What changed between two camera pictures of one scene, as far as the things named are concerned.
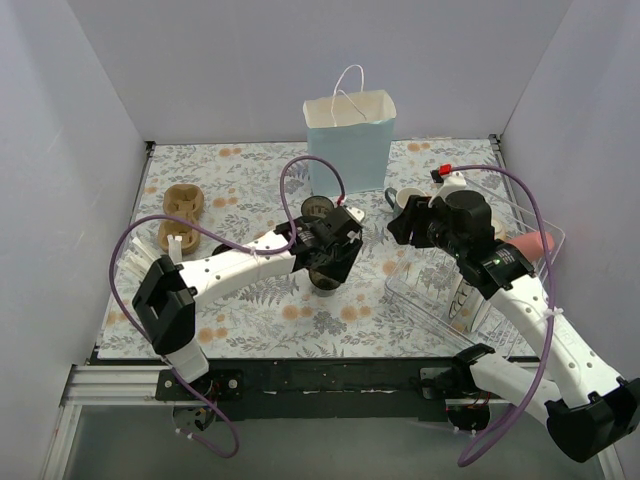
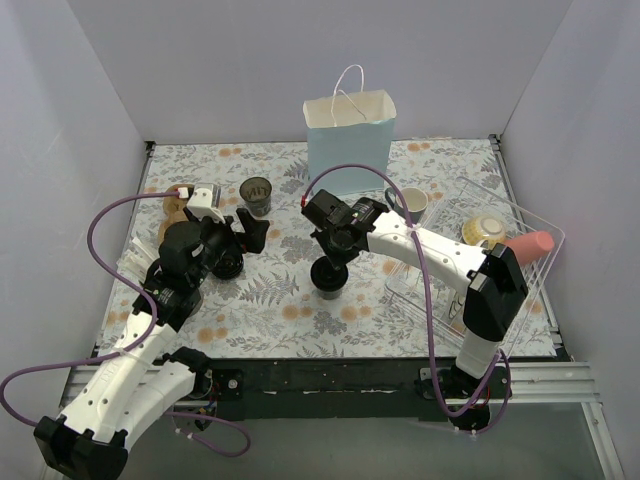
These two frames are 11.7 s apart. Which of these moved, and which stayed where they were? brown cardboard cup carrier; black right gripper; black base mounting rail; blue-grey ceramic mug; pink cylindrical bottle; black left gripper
Moved: black right gripper; black left gripper
Stayed: brown cardboard cup carrier; black base mounting rail; blue-grey ceramic mug; pink cylindrical bottle
